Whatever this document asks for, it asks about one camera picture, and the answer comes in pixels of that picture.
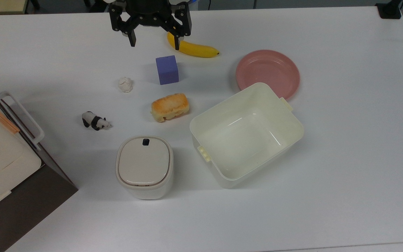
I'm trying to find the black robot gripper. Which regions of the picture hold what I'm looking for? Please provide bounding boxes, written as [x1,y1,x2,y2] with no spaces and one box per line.
[109,0,192,50]

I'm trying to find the cream trash can with lid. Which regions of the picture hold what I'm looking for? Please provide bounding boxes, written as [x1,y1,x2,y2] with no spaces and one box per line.
[115,135,174,200]

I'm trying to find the purple foam cube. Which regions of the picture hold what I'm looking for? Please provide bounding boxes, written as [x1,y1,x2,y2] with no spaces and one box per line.
[155,55,180,85]

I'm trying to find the yellow banana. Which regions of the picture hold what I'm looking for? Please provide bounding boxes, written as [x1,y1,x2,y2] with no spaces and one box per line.
[167,31,220,58]

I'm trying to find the white crumpled paper ball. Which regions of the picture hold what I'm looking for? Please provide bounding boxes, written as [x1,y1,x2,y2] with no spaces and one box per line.
[118,77,134,93]

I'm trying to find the toasted bread loaf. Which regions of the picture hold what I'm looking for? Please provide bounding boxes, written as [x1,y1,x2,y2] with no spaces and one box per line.
[151,93,190,123]

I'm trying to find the black and white panda figure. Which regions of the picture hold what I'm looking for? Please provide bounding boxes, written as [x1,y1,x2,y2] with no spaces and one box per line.
[82,111,113,131]

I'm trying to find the pink round plate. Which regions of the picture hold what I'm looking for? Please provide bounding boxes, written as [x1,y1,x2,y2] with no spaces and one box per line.
[235,49,301,101]

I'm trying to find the cream rectangular plastic bin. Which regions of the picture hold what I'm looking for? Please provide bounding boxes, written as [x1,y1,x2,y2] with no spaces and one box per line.
[189,82,305,189]

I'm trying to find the dark brown wooden crate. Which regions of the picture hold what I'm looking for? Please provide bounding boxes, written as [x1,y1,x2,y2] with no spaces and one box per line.
[0,76,79,252]

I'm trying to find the black table clamp mount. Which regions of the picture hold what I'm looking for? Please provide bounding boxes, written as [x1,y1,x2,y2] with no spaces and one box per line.
[375,0,403,19]

